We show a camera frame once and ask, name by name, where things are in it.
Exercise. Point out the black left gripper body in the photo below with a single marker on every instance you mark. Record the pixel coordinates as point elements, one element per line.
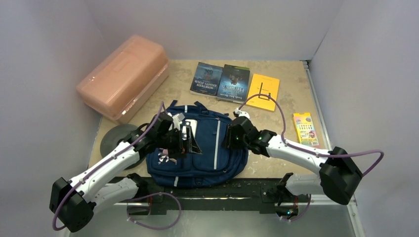
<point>172,141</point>

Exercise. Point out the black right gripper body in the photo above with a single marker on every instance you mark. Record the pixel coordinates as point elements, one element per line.
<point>230,137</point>

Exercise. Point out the navy blue student backpack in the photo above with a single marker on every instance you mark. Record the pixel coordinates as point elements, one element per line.
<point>215,165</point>

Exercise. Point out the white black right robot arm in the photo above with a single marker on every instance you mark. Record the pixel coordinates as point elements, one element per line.
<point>335,173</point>

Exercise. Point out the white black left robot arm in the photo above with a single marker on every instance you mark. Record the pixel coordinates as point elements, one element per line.
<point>75,201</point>

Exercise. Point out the grey round disc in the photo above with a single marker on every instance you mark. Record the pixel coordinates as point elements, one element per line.
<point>120,133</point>

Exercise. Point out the dark blue paperback book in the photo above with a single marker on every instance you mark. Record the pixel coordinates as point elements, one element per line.
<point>234,84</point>

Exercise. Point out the yellow paperback book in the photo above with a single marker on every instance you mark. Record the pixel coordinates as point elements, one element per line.
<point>261,84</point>

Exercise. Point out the Nineteen Eighty-Four paperback book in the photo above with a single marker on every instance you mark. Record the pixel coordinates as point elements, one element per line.
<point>206,80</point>

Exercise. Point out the colourful crayon box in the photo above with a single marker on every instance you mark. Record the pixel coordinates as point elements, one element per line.
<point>305,130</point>

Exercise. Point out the translucent pink storage box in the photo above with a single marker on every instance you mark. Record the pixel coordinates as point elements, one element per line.
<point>119,86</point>

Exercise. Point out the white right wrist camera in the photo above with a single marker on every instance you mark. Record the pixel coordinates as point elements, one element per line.
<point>239,113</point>

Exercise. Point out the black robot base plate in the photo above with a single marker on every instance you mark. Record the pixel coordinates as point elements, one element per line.
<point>266,196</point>

